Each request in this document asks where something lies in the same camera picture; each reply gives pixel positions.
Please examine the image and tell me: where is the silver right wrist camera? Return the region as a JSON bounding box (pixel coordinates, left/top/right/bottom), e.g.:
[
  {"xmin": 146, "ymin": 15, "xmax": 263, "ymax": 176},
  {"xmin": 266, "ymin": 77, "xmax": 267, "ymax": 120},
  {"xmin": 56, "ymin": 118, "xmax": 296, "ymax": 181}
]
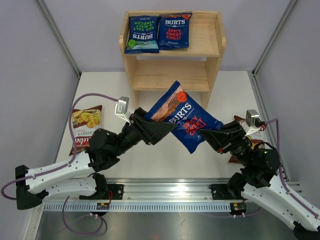
[{"xmin": 244, "ymin": 109, "xmax": 266, "ymax": 136}]

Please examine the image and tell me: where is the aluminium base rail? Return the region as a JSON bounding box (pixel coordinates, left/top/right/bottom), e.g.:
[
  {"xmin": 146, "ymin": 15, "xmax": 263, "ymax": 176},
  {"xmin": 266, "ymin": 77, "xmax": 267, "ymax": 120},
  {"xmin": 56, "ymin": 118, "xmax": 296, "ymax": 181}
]
[{"xmin": 42, "ymin": 177, "xmax": 305, "ymax": 213}]

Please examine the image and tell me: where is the grey aluminium frame post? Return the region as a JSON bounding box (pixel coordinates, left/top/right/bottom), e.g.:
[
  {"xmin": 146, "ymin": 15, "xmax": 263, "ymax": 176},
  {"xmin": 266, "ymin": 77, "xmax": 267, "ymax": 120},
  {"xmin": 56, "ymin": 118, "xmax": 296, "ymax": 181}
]
[
  {"xmin": 251, "ymin": 0, "xmax": 299, "ymax": 77},
  {"xmin": 36, "ymin": 0, "xmax": 82, "ymax": 80}
]

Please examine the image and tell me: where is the purple camera cable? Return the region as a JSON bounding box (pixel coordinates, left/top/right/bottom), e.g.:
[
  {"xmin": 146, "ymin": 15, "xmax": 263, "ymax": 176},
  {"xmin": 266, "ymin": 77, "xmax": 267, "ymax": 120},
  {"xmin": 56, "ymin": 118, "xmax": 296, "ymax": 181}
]
[
  {"xmin": 262, "ymin": 118, "xmax": 320, "ymax": 218},
  {"xmin": 0, "ymin": 92, "xmax": 120, "ymax": 201}
]

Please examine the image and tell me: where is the wooden two-tier shelf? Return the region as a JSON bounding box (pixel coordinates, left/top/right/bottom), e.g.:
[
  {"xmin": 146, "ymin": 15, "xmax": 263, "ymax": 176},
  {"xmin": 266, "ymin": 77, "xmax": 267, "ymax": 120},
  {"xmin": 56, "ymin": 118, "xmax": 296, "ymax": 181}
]
[{"xmin": 119, "ymin": 10, "xmax": 227, "ymax": 109}]

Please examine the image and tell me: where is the grey aluminium frame post right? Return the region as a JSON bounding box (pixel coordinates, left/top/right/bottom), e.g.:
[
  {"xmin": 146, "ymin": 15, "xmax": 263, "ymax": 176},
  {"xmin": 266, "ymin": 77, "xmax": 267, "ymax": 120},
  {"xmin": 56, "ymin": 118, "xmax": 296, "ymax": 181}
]
[{"xmin": 251, "ymin": 0, "xmax": 299, "ymax": 77}]

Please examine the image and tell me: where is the blue Burts spicy chilli bag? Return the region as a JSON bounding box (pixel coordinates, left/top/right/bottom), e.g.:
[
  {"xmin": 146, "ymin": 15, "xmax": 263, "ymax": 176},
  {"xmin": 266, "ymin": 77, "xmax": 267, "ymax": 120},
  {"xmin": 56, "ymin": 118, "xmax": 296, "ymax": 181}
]
[{"xmin": 157, "ymin": 11, "xmax": 193, "ymax": 51}]

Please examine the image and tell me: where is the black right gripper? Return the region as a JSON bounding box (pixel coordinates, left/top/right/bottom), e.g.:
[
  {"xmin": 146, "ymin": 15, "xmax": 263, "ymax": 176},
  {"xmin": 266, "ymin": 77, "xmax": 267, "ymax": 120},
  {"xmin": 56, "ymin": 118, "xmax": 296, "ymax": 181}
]
[{"xmin": 197, "ymin": 119, "xmax": 253, "ymax": 167}]

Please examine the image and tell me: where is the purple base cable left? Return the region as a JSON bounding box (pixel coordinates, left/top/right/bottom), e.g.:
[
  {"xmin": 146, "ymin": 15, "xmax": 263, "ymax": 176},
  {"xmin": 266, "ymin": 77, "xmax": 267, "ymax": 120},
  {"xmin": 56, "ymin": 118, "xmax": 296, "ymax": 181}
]
[{"xmin": 61, "ymin": 196, "xmax": 108, "ymax": 236}]

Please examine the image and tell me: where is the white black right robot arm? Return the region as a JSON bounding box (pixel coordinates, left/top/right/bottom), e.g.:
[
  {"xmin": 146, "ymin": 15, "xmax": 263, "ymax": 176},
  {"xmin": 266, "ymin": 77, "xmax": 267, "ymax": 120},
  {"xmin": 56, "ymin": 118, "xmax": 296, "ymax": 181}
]
[{"xmin": 199, "ymin": 118, "xmax": 320, "ymax": 240}]

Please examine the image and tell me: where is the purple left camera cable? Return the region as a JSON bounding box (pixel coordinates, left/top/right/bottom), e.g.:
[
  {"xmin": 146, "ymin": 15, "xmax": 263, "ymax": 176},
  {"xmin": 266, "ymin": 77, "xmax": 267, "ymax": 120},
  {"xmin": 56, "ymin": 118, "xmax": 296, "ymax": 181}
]
[{"xmin": 0, "ymin": 92, "xmax": 120, "ymax": 201}]

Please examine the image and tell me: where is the grey aluminium frame post left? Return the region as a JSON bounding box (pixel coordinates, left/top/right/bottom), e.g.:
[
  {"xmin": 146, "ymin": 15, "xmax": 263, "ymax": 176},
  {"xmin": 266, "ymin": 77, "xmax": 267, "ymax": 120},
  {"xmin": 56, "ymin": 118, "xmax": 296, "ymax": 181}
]
[{"xmin": 36, "ymin": 0, "xmax": 82, "ymax": 80}]

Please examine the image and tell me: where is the brown Chuba cassava chips bag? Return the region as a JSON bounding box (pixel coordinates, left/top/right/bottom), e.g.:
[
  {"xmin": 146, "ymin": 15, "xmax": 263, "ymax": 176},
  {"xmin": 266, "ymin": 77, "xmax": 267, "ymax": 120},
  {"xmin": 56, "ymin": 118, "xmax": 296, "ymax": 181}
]
[{"xmin": 71, "ymin": 105, "xmax": 103, "ymax": 153}]

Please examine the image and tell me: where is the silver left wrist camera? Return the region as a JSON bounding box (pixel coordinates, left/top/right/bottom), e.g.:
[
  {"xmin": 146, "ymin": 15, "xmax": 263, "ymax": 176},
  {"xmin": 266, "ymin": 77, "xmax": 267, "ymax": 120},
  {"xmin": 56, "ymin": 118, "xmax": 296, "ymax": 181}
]
[{"xmin": 114, "ymin": 96, "xmax": 131, "ymax": 123}]

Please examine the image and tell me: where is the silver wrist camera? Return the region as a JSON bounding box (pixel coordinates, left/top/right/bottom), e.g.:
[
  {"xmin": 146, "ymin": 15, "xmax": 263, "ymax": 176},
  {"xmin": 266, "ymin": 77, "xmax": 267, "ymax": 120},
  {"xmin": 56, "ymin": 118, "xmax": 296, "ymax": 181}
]
[
  {"xmin": 114, "ymin": 96, "xmax": 131, "ymax": 123},
  {"xmin": 244, "ymin": 109, "xmax": 266, "ymax": 136}
]

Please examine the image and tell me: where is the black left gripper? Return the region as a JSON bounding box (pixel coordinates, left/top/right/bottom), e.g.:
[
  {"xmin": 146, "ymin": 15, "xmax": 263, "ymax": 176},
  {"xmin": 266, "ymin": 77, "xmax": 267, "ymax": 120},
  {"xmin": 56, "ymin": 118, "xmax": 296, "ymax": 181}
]
[{"xmin": 111, "ymin": 107, "xmax": 177, "ymax": 157}]

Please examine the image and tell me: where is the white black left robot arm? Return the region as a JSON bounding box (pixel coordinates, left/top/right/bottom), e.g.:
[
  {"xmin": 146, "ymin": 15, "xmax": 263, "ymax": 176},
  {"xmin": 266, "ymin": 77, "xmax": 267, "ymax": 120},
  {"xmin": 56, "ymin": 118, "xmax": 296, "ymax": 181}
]
[{"xmin": 15, "ymin": 107, "xmax": 177, "ymax": 210}]

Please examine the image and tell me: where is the blue Burts sea salt bag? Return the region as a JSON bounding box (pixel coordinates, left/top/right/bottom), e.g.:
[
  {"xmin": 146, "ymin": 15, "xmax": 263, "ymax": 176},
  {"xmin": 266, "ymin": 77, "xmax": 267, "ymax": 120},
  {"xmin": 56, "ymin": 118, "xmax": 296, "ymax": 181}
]
[{"xmin": 124, "ymin": 15, "xmax": 160, "ymax": 54}]

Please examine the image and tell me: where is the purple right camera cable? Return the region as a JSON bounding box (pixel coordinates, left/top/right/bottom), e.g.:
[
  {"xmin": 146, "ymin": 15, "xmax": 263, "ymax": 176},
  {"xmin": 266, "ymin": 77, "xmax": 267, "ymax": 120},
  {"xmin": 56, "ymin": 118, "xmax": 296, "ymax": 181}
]
[{"xmin": 262, "ymin": 118, "xmax": 320, "ymax": 218}]

